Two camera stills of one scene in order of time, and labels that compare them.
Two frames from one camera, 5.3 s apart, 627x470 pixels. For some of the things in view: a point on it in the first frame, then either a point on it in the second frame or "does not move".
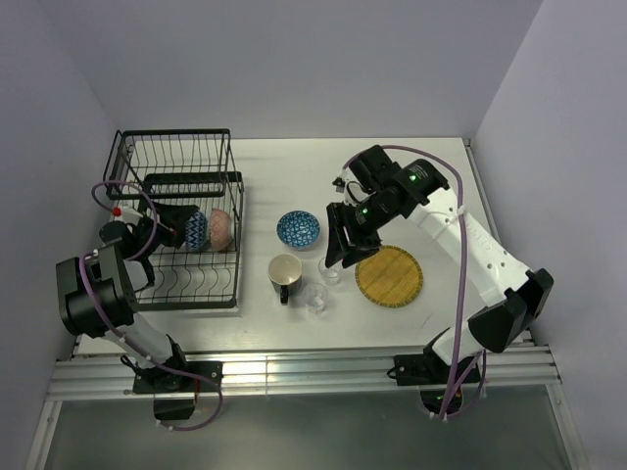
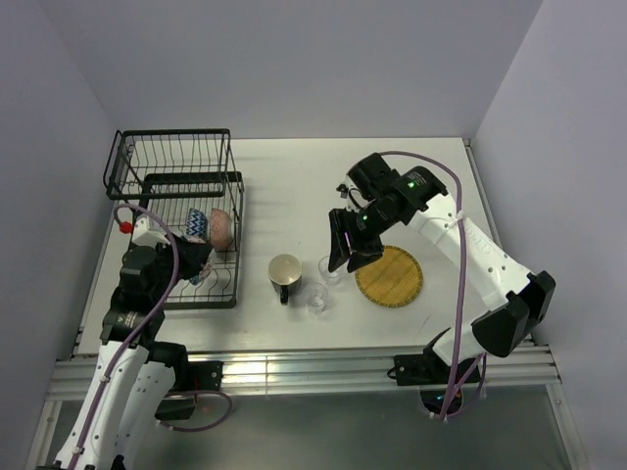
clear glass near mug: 314,297 does not move
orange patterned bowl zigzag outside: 196,231 does not move
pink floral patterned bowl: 220,230 does not move
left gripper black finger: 174,215 → 193,254
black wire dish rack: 192,168 does not move
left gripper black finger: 172,238 → 187,274
